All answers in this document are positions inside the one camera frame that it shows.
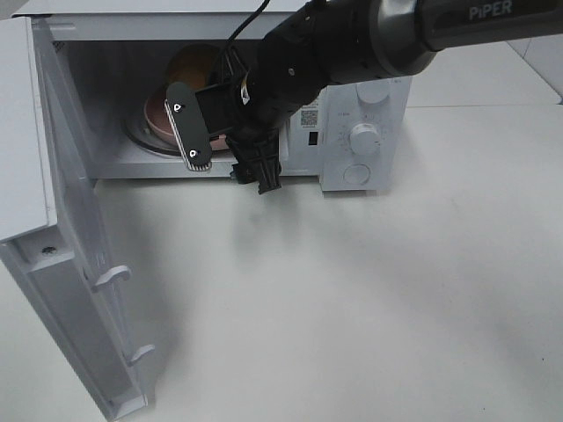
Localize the white warning sticker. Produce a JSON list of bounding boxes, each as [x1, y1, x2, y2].
[[298, 98, 320, 129]]

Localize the white microwave oven body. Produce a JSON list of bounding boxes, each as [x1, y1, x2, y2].
[[1, 1, 411, 192]]

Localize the round white door button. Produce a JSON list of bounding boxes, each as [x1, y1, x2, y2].
[[343, 164, 370, 186]]

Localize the glass microwave turntable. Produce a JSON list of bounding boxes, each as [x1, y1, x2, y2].
[[123, 118, 234, 159]]

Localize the burger with sesame-free bun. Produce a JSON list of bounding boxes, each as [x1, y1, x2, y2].
[[165, 44, 220, 91]]

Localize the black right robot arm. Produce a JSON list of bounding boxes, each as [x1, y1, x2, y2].
[[196, 1, 562, 193]]

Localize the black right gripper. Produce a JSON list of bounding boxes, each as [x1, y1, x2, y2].
[[196, 17, 329, 194]]

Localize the right wrist camera unit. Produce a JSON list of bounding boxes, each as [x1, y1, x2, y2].
[[165, 82, 212, 171]]

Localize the white microwave knob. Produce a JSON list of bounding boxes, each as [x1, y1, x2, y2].
[[349, 123, 382, 156], [355, 80, 390, 106]]

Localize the pink round plate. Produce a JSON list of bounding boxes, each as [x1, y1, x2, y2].
[[143, 85, 230, 151]]

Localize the white microwave door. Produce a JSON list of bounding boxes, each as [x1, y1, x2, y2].
[[1, 17, 152, 421]]

